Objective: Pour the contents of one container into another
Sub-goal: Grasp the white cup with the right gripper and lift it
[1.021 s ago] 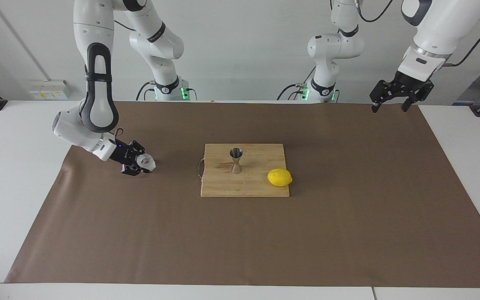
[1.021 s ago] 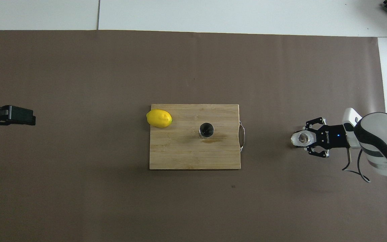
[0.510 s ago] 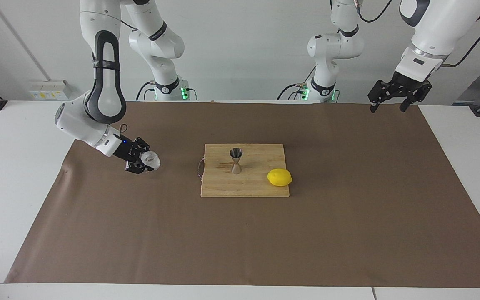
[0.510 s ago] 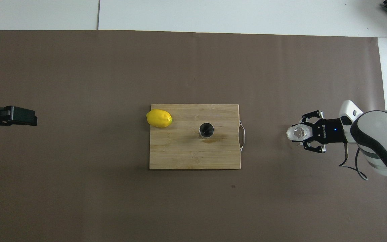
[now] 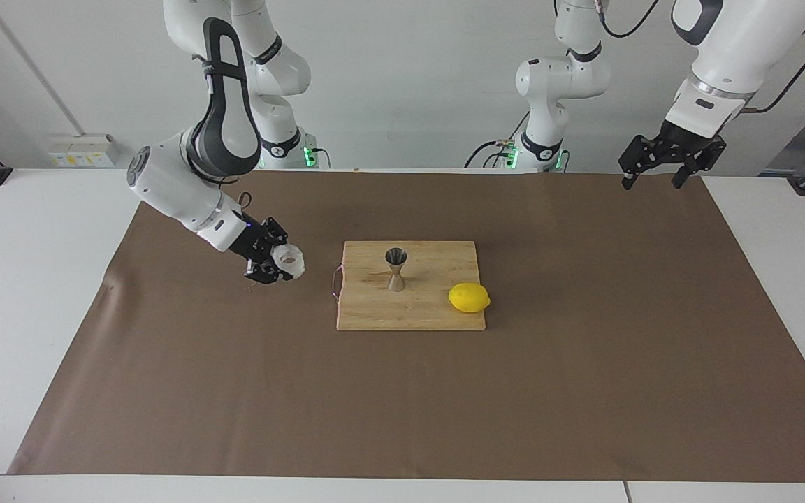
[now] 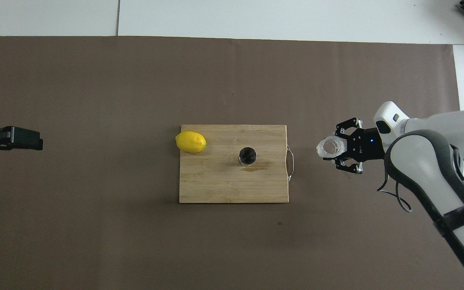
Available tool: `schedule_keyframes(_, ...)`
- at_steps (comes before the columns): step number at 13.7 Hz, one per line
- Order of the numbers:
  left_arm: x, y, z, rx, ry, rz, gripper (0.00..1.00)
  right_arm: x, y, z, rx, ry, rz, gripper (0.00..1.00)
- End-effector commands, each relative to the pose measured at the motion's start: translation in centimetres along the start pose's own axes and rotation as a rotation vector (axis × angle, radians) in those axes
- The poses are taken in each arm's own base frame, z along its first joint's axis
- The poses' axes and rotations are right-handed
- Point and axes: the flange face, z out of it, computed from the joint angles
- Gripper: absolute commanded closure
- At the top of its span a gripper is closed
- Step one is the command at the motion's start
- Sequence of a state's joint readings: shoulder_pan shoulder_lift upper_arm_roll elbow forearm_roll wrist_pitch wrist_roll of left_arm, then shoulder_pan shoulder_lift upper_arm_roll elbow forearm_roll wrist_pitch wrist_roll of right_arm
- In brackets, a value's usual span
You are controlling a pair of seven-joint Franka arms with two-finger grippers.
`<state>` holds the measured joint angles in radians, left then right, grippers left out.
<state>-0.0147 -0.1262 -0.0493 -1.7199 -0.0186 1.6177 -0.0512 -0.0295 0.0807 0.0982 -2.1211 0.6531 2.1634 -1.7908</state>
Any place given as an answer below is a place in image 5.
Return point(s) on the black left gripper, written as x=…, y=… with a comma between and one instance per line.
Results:
x=682, y=143

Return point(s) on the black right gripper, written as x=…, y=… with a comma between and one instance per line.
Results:
x=252, y=244

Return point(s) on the yellow lemon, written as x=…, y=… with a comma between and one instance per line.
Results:
x=469, y=297

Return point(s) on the steel double jigger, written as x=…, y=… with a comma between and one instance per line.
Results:
x=395, y=281

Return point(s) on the white wall socket box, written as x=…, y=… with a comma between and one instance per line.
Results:
x=81, y=150

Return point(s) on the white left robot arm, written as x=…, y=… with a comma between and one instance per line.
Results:
x=738, y=42

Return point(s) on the clear textured glass cup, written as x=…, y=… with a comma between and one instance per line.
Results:
x=291, y=260

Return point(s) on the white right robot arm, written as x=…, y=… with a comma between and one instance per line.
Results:
x=172, y=181

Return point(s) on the brown table mat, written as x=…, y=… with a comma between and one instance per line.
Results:
x=402, y=405

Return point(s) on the wooden cutting board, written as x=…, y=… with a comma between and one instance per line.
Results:
x=430, y=314

